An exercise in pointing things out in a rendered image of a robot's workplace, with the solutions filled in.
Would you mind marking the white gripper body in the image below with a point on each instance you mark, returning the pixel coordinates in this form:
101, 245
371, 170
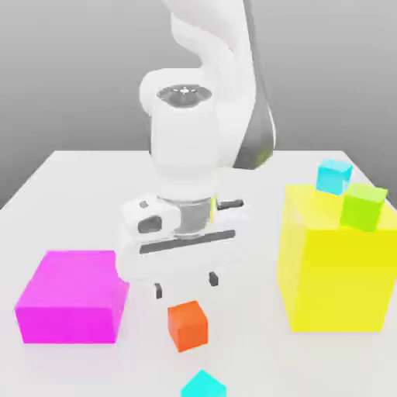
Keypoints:
186, 257

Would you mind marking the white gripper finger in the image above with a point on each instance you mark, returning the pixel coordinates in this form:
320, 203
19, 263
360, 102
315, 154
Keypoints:
213, 279
158, 291

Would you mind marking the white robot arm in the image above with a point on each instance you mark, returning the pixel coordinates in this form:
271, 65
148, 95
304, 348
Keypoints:
186, 139

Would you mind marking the small orange cube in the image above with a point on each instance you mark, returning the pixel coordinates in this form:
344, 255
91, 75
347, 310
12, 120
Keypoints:
188, 325

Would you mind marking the small turquoise cube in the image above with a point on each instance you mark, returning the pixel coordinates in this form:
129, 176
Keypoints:
203, 386

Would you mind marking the small light blue cube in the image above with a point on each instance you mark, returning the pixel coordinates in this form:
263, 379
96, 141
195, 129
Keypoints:
333, 176

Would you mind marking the small lime green cube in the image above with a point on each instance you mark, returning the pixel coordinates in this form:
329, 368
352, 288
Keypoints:
363, 207

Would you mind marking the large magenta box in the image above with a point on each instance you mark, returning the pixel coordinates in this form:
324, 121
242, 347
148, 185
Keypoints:
68, 304

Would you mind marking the large yellow box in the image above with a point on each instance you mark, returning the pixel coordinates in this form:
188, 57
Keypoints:
335, 273

